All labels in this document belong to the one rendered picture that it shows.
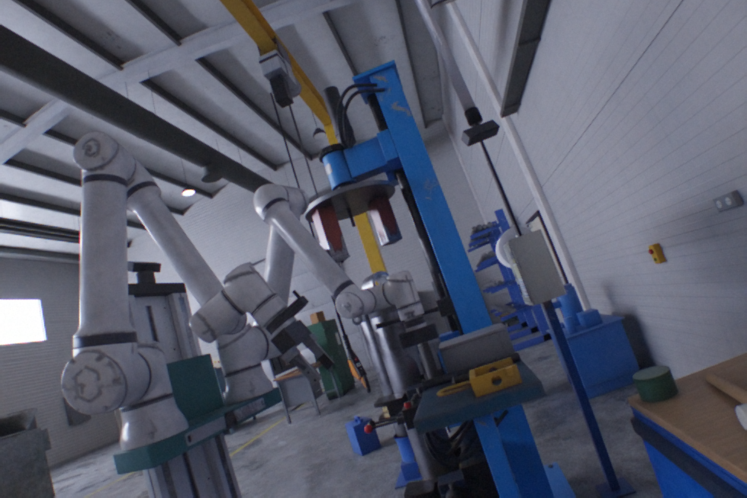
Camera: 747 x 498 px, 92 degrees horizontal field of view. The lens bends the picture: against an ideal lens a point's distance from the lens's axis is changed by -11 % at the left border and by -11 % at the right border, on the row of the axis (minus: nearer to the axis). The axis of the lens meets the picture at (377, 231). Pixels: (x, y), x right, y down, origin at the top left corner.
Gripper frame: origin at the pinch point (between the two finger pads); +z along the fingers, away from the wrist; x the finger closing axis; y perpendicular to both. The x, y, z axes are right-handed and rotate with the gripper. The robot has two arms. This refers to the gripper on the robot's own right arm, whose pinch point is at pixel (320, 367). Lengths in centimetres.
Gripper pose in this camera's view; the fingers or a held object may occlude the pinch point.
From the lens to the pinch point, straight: 109.2
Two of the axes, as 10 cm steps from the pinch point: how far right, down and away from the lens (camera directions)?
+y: -7.2, 6.9, 0.6
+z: 6.8, 7.2, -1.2
